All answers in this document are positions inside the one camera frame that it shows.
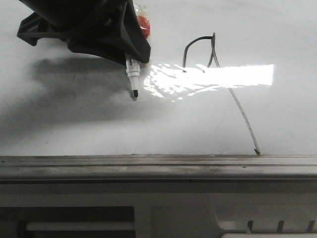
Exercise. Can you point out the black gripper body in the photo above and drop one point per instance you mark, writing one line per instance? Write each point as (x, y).
(86, 13)

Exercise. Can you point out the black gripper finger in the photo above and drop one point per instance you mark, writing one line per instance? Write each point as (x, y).
(111, 31)
(35, 27)

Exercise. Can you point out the white whiteboard marker pen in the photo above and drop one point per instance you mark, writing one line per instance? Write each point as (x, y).
(133, 74)

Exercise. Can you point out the red magnet taped to marker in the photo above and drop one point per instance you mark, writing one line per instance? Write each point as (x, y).
(143, 19)

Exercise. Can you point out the grey plastic bin below board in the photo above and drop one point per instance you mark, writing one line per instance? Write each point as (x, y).
(158, 210)

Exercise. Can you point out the grey metal whiteboard frame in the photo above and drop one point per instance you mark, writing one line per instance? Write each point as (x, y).
(157, 167)

